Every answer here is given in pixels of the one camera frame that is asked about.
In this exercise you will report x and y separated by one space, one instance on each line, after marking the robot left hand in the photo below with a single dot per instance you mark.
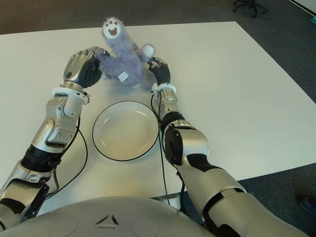
79 67

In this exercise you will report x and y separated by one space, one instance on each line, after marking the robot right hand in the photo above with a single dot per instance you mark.
163 72

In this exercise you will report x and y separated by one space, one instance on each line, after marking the purple plush bunny doll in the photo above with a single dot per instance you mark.
126 64

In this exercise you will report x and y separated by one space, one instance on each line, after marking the robot left arm silver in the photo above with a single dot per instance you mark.
37 153

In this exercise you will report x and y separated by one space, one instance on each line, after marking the robot right arm silver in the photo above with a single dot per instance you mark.
205 158

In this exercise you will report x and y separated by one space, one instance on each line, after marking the white plate black rim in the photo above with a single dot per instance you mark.
125 131

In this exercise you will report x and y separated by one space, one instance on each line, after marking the black office chair base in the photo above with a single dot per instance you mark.
250 6

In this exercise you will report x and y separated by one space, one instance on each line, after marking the white table leg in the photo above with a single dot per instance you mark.
172 198

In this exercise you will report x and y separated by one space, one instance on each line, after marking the silver robot torso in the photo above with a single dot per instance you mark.
103 217

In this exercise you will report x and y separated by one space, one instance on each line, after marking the teal box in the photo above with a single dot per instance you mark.
313 19

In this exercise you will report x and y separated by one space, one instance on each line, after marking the dark shoe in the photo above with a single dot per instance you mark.
307 200

